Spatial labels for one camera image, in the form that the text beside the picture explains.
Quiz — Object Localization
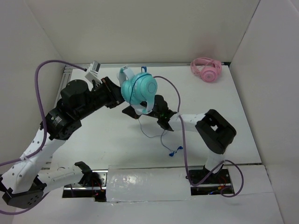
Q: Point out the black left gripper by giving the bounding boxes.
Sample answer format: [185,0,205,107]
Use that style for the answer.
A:
[76,76,135,120]

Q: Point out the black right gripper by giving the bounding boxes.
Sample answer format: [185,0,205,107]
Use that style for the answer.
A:
[122,95,161,119]

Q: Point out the teal headphones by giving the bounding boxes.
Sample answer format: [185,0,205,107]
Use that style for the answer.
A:
[117,68,158,115]

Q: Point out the blue headphone cable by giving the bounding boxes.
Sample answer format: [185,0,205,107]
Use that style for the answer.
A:
[130,66,184,157]

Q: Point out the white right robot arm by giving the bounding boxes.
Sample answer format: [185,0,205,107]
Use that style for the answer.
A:
[146,95,236,187]

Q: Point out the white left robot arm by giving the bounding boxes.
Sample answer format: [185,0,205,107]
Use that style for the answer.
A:
[0,77,124,209]

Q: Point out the pink headphones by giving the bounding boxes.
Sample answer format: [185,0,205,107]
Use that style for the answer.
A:
[190,57,222,83]

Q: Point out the white taped cover plate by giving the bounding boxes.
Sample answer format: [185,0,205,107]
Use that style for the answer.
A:
[106,168,191,202]

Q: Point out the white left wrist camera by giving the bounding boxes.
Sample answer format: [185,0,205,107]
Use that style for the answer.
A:
[85,61,100,83]

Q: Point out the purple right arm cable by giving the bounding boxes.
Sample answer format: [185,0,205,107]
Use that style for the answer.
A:
[154,76,245,198]

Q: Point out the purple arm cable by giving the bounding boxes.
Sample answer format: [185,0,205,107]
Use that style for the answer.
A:
[154,76,245,198]
[0,60,91,215]

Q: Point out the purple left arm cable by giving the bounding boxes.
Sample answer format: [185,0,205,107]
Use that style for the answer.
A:
[0,60,91,215]

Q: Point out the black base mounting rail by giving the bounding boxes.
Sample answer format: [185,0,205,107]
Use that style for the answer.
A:
[62,168,234,203]

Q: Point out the aluminium table edge rail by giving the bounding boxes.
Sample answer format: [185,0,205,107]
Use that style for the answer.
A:
[42,63,190,171]

